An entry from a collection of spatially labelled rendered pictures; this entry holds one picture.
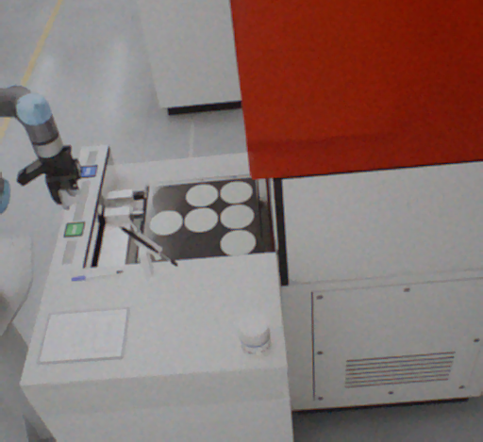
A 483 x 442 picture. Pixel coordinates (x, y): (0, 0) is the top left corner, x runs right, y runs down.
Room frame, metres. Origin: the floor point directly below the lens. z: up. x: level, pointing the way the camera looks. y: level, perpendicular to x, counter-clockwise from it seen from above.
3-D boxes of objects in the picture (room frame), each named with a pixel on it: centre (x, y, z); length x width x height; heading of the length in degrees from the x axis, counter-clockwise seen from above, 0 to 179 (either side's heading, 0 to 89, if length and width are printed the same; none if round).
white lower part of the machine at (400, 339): (1.45, -0.46, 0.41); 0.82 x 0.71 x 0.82; 176
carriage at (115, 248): (1.29, 0.38, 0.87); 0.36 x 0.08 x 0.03; 176
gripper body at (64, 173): (1.25, 0.46, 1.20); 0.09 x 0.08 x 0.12; 87
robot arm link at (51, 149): (1.26, 0.46, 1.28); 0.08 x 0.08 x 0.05
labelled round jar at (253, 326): (0.78, 0.00, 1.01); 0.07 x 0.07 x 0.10
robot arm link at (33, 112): (1.26, 0.47, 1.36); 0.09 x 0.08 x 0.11; 34
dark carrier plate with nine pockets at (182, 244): (1.29, 0.12, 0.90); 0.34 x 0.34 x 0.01; 86
